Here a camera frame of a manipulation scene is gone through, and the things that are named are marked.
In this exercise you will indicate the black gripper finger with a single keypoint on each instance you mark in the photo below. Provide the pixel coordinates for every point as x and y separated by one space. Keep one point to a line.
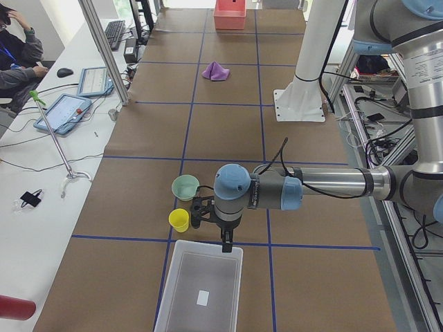
229 242
224 241

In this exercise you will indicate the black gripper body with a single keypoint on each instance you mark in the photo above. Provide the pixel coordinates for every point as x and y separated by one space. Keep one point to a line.
226 225

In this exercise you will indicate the yellow plastic cup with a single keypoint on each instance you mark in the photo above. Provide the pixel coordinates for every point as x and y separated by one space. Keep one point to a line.
179 219

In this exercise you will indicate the mint green bowl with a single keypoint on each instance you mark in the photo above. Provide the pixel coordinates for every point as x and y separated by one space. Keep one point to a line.
184 187

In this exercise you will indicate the purple cloth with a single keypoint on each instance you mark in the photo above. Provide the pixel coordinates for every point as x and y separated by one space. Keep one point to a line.
215 72

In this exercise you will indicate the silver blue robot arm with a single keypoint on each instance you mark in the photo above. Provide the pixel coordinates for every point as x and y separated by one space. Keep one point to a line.
414 30

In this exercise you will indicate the clear plastic storage box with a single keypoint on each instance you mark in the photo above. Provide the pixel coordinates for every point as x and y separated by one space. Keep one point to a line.
202 289

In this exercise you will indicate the metal rod with green tip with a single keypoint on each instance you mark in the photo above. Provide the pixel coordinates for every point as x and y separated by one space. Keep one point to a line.
72 175

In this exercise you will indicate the far blue teach pendant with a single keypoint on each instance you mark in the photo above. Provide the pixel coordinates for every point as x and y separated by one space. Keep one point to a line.
94 82

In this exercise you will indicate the blue teach pendant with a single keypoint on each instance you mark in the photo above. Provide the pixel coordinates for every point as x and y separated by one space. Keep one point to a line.
94 82
66 112

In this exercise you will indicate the near blue teach pendant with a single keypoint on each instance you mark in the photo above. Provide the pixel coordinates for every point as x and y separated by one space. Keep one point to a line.
66 112

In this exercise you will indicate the black power adapter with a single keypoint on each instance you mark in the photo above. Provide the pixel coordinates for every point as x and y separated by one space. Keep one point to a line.
130 52

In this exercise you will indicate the pink plastic bin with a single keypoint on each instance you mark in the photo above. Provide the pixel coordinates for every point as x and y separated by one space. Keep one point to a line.
229 14

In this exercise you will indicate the red cylinder bottle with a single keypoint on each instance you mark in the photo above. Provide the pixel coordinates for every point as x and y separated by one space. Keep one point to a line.
13 308

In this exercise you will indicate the black computer mouse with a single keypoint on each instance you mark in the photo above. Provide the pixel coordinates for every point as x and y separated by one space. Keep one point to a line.
64 72

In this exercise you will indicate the black keyboard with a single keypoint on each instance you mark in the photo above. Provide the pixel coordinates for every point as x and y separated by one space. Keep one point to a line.
114 32

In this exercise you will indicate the seated person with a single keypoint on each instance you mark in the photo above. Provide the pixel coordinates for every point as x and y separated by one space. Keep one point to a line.
21 71

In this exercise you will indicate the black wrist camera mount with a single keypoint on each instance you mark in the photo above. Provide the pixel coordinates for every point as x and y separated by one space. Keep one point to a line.
202 209

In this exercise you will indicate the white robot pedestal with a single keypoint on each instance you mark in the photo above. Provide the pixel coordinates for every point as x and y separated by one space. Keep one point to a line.
301 100

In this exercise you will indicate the black card with strap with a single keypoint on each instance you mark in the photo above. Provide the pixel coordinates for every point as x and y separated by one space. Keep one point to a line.
28 201

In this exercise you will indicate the aluminium frame post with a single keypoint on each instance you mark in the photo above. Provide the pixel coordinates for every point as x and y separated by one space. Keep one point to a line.
104 49

